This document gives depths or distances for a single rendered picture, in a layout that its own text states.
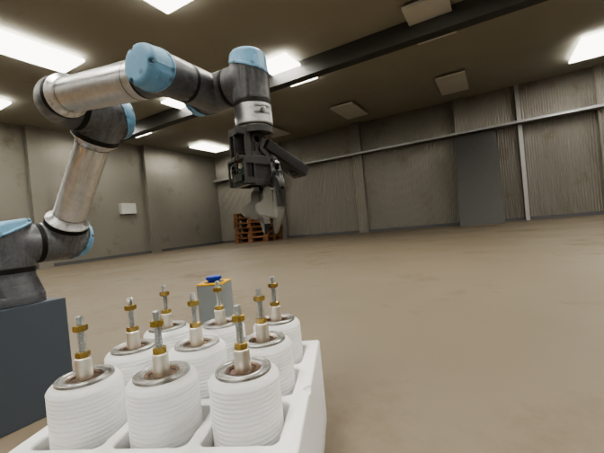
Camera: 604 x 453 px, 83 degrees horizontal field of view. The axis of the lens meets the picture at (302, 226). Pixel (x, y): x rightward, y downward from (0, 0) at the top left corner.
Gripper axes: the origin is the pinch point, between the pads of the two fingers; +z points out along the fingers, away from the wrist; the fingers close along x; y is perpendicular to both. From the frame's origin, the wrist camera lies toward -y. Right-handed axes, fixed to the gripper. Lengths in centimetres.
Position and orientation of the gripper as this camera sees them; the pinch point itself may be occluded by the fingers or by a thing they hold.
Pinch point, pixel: (273, 226)
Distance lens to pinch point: 70.8
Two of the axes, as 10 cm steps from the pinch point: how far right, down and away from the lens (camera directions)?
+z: 1.0, 10.0, 0.1
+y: -7.9, 0.8, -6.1
